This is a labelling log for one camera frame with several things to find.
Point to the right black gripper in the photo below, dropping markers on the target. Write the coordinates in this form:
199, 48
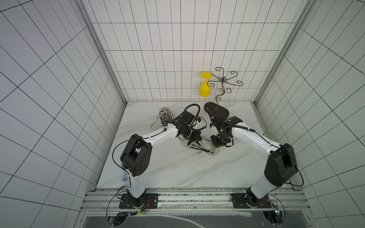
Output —
218, 141

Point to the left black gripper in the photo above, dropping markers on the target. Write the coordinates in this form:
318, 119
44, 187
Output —
197, 134

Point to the black white sneaker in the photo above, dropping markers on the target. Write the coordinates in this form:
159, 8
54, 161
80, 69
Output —
203, 146
165, 115

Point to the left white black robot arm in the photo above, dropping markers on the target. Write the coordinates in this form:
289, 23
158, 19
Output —
136, 155

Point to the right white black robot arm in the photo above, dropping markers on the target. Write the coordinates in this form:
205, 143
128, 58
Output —
281, 164

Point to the black metal glass rack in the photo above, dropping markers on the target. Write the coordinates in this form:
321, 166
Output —
214, 109

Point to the yellow plastic wine glass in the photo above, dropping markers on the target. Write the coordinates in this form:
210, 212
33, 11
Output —
205, 88

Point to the green transparent plastic cup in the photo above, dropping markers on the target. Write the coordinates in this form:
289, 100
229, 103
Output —
270, 136

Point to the light blue ceramic mug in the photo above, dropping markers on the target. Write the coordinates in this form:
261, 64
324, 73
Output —
124, 176

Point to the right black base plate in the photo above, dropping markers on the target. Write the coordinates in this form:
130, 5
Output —
248, 201

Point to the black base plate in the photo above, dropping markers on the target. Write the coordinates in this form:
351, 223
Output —
248, 201
138, 201

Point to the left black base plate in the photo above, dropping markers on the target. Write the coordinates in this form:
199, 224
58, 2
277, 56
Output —
138, 201

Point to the aluminium rail frame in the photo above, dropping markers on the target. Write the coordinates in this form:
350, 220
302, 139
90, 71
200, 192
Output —
188, 202

